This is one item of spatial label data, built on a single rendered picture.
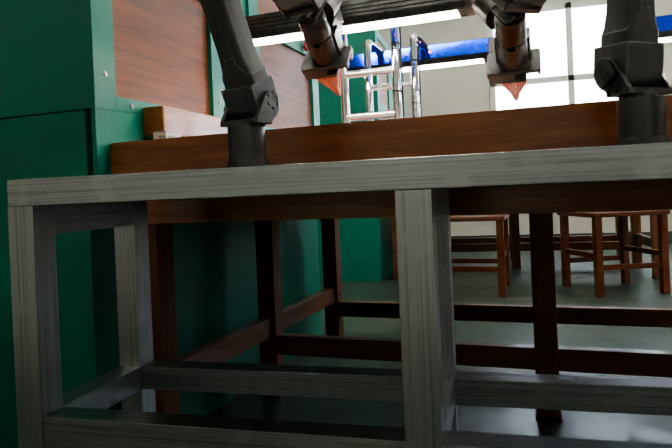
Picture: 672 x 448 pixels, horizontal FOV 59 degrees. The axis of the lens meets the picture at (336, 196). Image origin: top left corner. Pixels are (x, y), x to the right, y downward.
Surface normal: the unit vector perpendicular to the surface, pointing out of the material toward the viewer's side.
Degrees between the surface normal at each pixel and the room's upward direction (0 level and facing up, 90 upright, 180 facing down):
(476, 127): 90
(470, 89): 90
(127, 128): 90
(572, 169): 90
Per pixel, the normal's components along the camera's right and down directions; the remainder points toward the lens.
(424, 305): -0.25, 0.01
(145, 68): 0.94, -0.04
